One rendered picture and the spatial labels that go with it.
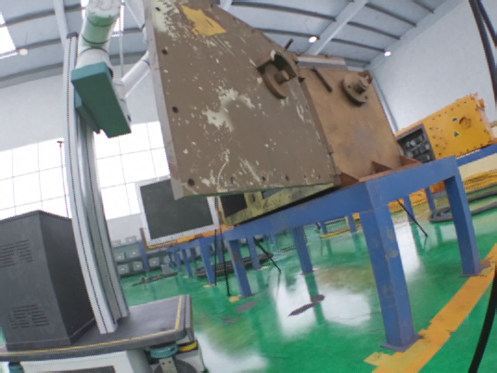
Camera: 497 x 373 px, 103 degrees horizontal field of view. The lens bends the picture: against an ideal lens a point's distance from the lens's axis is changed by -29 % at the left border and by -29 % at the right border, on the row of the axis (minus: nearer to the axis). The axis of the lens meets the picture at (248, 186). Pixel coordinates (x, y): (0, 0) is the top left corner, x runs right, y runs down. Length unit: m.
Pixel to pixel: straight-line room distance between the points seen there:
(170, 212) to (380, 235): 1.82
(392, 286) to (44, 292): 1.24
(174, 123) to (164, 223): 1.95
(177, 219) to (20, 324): 1.61
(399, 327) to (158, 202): 2.01
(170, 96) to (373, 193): 0.71
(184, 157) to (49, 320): 0.89
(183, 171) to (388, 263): 0.75
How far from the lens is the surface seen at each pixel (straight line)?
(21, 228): 1.18
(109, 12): 1.22
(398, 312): 1.04
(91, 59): 1.25
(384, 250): 0.96
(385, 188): 1.01
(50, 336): 1.18
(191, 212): 2.36
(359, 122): 1.37
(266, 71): 0.81
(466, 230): 1.55
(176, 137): 0.45
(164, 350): 1.04
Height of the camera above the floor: 0.59
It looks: 9 degrees up
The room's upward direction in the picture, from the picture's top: 16 degrees counter-clockwise
